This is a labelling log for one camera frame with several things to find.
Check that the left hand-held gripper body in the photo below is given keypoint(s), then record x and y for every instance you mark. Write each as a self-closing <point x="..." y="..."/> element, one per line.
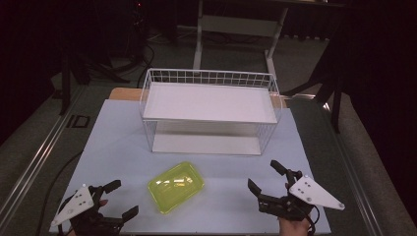
<point x="78" y="201"/>

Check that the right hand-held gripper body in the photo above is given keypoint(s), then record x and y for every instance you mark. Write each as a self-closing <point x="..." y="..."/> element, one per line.
<point x="311" y="193"/>

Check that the yellow-green plastic tray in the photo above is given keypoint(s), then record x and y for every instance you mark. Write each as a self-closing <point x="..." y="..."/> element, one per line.
<point x="175" y="187"/>

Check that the person's left hand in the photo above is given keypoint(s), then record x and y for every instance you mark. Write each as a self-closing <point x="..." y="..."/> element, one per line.
<point x="103" y="203"/>

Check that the person's right hand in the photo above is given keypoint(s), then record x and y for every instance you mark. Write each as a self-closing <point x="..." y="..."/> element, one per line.
<point x="293" y="227"/>

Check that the light blue table mat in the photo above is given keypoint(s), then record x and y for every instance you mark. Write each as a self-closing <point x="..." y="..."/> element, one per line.
<point x="114" y="150"/>

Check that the black floor socket plate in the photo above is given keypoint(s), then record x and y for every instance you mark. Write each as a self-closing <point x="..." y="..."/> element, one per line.
<point x="78" y="121"/>

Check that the black stand legs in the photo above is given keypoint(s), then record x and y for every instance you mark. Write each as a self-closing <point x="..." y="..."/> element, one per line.
<point x="334" y="98"/>
<point x="67" y="85"/>

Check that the metal floor rail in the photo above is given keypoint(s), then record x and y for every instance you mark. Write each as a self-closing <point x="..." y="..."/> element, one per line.
<point x="36" y="160"/>
<point x="355" y="177"/>

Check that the white metal desk frame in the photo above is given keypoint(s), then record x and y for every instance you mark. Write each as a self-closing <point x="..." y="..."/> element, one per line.
<point x="236" y="25"/>

